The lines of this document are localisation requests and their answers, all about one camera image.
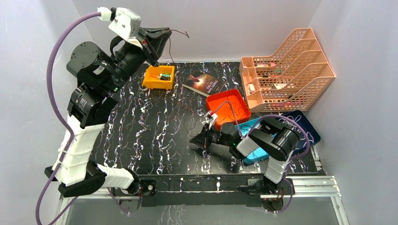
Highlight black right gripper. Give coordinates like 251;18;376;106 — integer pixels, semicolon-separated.
189;123;231;148

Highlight white thin cable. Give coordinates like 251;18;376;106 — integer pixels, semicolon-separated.
280;114;314;139

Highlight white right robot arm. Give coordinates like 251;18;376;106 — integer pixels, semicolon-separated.
189;118;300;194

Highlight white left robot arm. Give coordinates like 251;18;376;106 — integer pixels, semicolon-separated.
45;27;172;197

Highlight orange square tray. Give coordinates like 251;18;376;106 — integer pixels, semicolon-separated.
206;89;251;130

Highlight yellow plastic parts bin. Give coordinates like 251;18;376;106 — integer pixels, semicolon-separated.
142;65;175;90

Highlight dark paperback book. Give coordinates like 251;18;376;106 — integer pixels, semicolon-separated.
182;71;225;97

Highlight light blue square tray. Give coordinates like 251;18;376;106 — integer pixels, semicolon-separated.
239;118;269;165

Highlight dark blue square tray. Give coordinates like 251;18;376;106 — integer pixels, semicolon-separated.
277;110;321;154

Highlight peach plastic file organizer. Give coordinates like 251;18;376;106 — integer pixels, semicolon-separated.
239;28;336;113

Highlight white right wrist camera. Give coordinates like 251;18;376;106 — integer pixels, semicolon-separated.
204;111;218;130

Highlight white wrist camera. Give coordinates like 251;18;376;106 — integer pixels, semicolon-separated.
97;7;143;49
204;111;218;130

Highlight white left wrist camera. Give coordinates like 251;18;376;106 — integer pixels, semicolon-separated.
97;7;143;49

